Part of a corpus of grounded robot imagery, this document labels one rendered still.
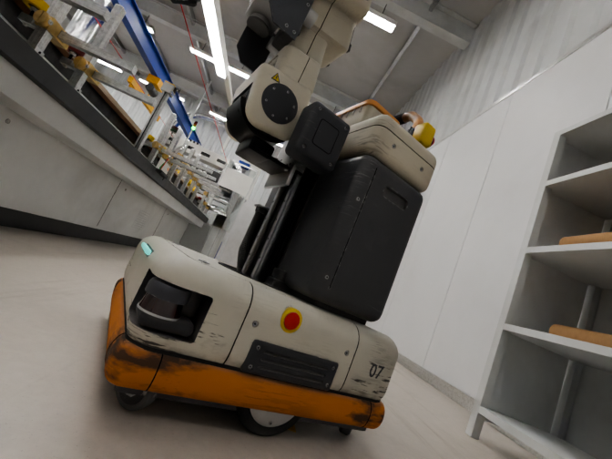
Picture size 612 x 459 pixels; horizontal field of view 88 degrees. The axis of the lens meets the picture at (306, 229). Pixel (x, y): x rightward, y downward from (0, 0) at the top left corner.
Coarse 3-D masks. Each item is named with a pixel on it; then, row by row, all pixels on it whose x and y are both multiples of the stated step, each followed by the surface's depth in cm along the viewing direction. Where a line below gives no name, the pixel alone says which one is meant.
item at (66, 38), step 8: (24, 16) 117; (32, 16) 118; (24, 24) 118; (32, 24) 117; (64, 32) 119; (64, 40) 119; (72, 40) 119; (80, 40) 119; (80, 48) 120; (88, 48) 119; (96, 48) 120; (96, 56) 121; (104, 56) 120; (112, 56) 120; (112, 64) 122; (120, 64) 121; (128, 64) 121; (128, 72) 123; (136, 72) 124
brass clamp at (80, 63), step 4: (76, 56) 136; (80, 56) 136; (76, 60) 136; (80, 60) 136; (84, 60) 136; (76, 64) 136; (80, 64) 136; (84, 64) 136; (88, 64) 138; (80, 68) 137; (84, 68) 137; (88, 68) 139; (92, 68) 141; (88, 72) 140; (92, 72) 142; (88, 76) 142; (88, 80) 146; (92, 80) 145; (96, 84) 147
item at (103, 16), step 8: (64, 0) 97; (72, 0) 96; (80, 0) 96; (88, 0) 97; (80, 8) 98; (88, 8) 96; (96, 8) 97; (104, 8) 97; (96, 16) 99; (104, 16) 97
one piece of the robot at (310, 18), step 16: (256, 0) 94; (272, 0) 79; (288, 0) 81; (304, 0) 83; (256, 16) 97; (272, 16) 79; (288, 16) 81; (304, 16) 83; (256, 32) 103; (272, 32) 103; (288, 32) 81; (240, 48) 101; (256, 48) 104; (272, 48) 103; (256, 64) 104
